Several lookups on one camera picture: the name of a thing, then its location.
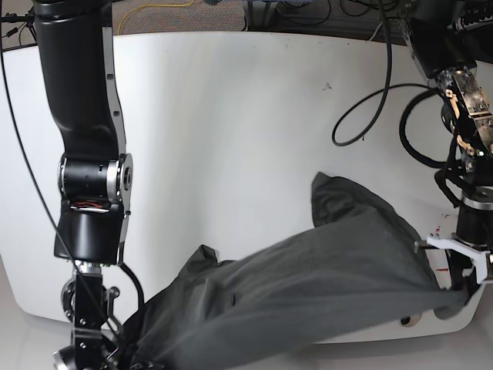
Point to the right table cable grommet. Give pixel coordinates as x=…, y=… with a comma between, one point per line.
x=410, y=321

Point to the dark grey T-shirt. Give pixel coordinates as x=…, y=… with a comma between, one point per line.
x=355, y=268

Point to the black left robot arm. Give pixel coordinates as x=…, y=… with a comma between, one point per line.
x=465, y=176

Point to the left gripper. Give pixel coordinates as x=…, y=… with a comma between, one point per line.
x=464, y=258

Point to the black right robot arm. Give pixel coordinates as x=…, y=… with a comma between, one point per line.
x=75, y=42

